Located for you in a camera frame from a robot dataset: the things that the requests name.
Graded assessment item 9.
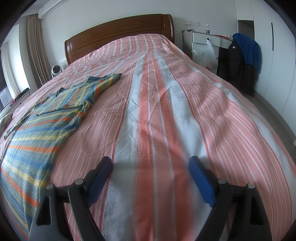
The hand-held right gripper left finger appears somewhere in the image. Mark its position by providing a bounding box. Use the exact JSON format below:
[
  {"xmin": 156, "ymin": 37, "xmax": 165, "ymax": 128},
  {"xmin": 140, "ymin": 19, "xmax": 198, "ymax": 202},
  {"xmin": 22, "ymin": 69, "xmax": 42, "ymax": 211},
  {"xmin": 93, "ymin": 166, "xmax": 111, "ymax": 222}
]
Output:
[{"xmin": 29, "ymin": 156, "xmax": 112, "ymax": 241}]

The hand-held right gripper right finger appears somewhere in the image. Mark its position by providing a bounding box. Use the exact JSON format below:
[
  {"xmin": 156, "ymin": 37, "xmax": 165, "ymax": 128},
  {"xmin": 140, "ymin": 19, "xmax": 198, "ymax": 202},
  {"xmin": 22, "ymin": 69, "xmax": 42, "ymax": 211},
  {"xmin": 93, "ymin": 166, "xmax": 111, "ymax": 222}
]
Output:
[{"xmin": 188, "ymin": 156, "xmax": 273, "ymax": 241}]

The striped knit shirt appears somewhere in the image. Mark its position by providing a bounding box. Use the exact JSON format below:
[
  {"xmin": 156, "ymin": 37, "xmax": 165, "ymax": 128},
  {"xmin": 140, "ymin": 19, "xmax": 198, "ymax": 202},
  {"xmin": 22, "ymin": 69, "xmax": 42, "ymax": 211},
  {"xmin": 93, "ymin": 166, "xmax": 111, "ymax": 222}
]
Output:
[{"xmin": 0, "ymin": 73, "xmax": 122, "ymax": 234}]

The bed with pink striped cover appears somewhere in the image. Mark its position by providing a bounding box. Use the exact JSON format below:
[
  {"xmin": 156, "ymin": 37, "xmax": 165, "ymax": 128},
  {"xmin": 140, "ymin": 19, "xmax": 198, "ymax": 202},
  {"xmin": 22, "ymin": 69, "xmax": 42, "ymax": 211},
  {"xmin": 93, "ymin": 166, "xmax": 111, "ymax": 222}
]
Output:
[{"xmin": 0, "ymin": 34, "xmax": 296, "ymax": 241}]

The striped cushion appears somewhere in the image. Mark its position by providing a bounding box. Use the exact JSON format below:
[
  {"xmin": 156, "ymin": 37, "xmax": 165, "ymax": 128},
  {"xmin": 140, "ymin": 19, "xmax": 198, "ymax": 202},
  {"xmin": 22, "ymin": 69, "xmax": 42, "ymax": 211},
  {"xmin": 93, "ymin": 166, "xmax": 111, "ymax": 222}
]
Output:
[{"xmin": 0, "ymin": 112, "xmax": 13, "ymax": 132}]

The dark cloth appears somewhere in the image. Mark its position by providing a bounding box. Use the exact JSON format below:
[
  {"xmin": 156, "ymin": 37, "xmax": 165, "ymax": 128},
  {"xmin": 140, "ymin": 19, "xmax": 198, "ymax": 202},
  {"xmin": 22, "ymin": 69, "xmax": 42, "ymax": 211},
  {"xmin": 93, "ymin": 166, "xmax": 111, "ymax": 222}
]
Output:
[{"xmin": 13, "ymin": 88, "xmax": 31, "ymax": 103}]

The black jacket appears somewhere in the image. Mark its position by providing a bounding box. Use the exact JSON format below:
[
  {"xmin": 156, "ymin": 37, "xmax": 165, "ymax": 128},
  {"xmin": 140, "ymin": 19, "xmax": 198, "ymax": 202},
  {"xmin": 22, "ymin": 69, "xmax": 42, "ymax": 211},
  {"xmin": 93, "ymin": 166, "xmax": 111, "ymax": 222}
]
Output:
[{"xmin": 225, "ymin": 38, "xmax": 260, "ymax": 96}]

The white plastic bag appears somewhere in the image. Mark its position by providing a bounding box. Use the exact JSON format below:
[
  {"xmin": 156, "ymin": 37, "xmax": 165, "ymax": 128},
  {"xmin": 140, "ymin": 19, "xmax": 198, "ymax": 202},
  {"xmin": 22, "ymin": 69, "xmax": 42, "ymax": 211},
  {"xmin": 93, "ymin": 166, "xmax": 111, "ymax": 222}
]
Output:
[{"xmin": 191, "ymin": 39, "xmax": 219, "ymax": 70}]

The window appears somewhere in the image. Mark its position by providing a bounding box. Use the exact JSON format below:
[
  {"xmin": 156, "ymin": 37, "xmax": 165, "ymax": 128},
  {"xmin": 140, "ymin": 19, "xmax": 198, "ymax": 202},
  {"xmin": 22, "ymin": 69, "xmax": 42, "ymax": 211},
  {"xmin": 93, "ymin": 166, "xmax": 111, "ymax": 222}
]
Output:
[{"xmin": 0, "ymin": 43, "xmax": 14, "ymax": 108}]

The blue jacket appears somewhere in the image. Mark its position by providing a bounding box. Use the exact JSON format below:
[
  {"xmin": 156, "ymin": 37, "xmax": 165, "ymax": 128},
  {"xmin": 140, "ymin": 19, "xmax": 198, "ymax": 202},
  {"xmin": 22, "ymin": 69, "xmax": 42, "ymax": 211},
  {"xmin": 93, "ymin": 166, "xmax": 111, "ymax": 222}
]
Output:
[{"xmin": 232, "ymin": 33, "xmax": 263, "ymax": 74}]

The white desk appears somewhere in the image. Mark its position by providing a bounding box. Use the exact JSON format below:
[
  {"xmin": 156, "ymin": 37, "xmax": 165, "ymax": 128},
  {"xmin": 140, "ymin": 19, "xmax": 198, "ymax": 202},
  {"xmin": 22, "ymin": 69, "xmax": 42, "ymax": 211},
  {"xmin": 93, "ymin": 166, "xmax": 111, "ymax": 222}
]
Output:
[{"xmin": 192, "ymin": 31, "xmax": 234, "ymax": 70}]

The beige curtain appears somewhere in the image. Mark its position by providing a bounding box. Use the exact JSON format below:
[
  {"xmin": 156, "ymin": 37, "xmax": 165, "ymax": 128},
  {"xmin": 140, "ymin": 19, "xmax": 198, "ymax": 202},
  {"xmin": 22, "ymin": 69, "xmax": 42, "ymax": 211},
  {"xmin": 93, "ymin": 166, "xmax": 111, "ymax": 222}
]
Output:
[{"xmin": 26, "ymin": 14, "xmax": 52, "ymax": 85}]

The wooden bed headboard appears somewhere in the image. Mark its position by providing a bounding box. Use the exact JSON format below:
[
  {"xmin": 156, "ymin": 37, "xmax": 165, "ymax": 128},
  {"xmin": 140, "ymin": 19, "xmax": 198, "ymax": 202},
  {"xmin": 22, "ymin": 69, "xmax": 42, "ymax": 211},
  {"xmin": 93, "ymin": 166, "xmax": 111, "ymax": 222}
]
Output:
[{"xmin": 64, "ymin": 14, "xmax": 175, "ymax": 66}]

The white wardrobe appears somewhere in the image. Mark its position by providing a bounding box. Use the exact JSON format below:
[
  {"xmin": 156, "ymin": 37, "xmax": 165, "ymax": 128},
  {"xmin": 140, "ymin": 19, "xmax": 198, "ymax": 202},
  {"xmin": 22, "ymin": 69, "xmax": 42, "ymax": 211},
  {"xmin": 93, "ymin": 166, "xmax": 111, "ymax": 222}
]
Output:
[{"xmin": 233, "ymin": 0, "xmax": 296, "ymax": 123}]

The white air conditioner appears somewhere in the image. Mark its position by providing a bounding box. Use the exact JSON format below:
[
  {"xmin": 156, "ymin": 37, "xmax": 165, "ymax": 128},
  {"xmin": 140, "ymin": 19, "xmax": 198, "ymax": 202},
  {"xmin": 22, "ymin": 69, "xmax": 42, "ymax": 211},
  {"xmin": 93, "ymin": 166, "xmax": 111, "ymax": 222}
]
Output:
[{"xmin": 38, "ymin": 0, "xmax": 68, "ymax": 19}]

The white cable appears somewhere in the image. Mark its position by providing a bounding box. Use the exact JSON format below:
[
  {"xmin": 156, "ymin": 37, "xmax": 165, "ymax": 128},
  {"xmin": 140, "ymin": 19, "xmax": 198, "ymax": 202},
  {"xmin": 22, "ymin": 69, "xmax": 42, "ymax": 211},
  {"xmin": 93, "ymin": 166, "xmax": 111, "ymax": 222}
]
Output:
[{"xmin": 181, "ymin": 28, "xmax": 193, "ymax": 50}]

